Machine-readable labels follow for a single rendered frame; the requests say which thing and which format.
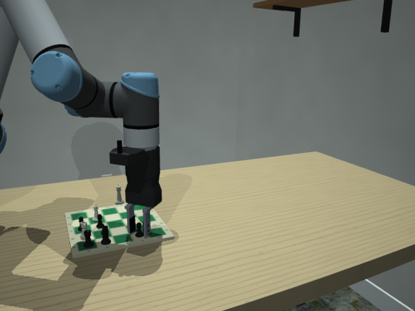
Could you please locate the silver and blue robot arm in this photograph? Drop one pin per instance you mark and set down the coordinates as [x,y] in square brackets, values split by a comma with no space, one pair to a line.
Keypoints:
[57,73]

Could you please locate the white bishop chess piece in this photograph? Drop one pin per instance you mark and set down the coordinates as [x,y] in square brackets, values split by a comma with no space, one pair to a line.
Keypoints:
[96,212]

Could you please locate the white chess queen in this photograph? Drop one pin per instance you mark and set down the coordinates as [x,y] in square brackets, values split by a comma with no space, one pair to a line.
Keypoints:
[119,199]

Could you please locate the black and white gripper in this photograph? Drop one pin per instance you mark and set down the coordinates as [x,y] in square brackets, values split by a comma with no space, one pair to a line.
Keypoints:
[141,158]

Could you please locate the white rook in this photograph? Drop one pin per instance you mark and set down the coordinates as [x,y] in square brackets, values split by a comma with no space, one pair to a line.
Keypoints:
[84,227]

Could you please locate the green and white chessboard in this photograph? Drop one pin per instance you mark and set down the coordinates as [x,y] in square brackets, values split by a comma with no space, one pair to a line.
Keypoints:
[116,219]

